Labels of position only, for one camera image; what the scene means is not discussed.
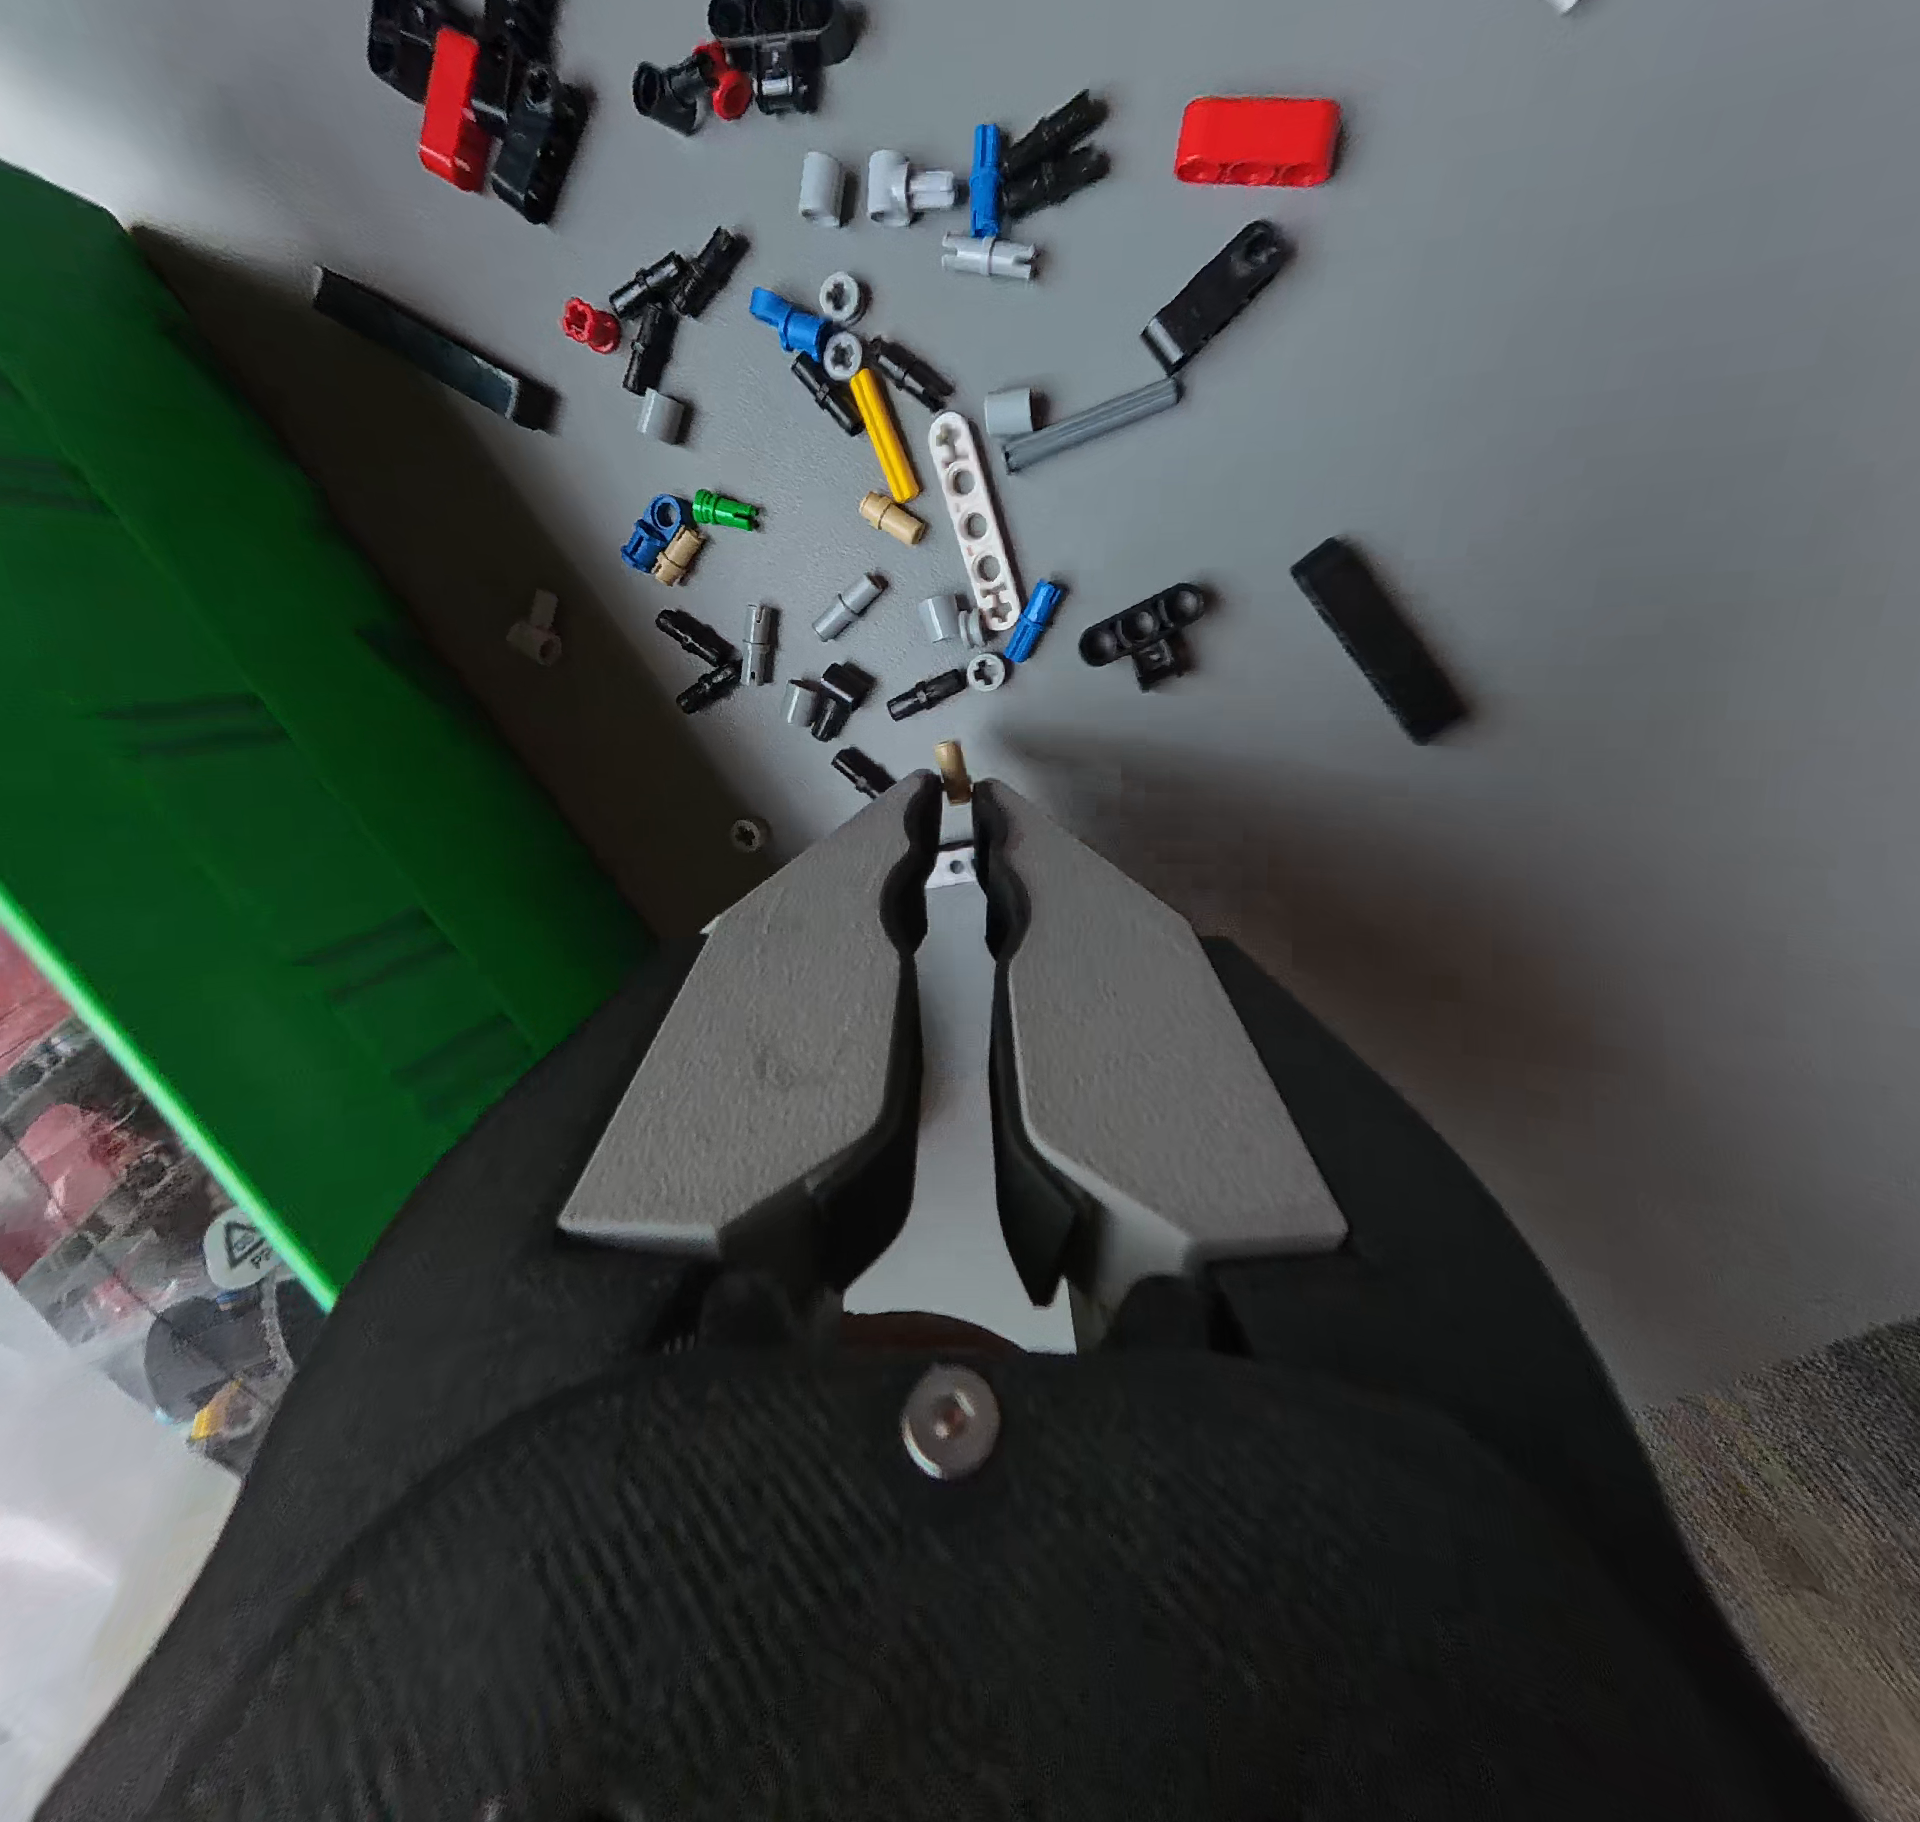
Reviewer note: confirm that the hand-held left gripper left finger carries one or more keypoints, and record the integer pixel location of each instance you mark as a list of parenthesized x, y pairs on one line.
[(752, 1075)]

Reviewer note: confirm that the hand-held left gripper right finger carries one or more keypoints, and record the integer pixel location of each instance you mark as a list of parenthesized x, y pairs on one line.
[(1157, 1085)]

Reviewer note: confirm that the tan lego pin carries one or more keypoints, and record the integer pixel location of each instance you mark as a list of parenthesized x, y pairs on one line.
[(951, 770)]

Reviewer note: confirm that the scatter of small lego pins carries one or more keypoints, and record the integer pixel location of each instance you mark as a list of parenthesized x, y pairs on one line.
[(783, 314)]

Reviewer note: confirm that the black T-shaped lego beam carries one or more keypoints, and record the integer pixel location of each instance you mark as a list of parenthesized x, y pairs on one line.
[(1157, 666)]

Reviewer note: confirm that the light grey lego connector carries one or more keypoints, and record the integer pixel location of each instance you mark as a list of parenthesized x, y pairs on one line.
[(534, 628)]

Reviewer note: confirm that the white thin lego liftarm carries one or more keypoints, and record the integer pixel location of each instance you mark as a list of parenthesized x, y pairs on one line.
[(968, 499)]

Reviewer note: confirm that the yellow lego axle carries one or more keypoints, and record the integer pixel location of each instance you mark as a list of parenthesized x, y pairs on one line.
[(881, 435)]

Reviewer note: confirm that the dark grey lego axle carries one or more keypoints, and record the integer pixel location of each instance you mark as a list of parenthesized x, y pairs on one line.
[(1086, 425)]

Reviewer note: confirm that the black lego axle connector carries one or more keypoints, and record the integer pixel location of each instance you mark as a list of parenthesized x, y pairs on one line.
[(1218, 292)]

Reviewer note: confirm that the red lego beam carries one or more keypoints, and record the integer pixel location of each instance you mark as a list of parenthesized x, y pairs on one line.
[(1258, 136)]

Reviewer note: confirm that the black lego beam with pins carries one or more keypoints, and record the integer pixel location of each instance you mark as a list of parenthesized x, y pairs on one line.
[(783, 12)]

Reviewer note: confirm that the black and red lego assembly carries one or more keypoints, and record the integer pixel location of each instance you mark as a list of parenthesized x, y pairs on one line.
[(529, 38)]

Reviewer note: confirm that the clear plastic bags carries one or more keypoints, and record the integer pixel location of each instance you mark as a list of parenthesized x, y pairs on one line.
[(106, 1150)]

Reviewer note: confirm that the green plastic bin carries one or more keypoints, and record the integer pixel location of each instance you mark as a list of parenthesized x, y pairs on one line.
[(227, 652)]

